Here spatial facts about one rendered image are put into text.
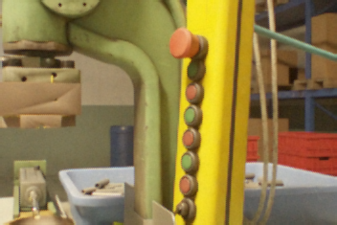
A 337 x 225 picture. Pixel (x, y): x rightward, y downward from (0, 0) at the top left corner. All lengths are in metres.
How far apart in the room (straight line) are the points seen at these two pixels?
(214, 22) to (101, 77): 8.40
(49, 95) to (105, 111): 8.43
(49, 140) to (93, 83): 1.34
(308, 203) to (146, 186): 0.44
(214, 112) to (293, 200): 0.41
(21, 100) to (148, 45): 0.20
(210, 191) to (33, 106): 0.24
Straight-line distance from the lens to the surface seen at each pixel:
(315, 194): 0.98
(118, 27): 0.64
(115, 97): 9.01
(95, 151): 8.97
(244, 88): 0.62
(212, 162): 0.59
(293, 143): 4.48
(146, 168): 0.62
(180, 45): 0.59
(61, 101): 0.55
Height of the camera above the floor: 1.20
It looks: level
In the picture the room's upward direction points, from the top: straight up
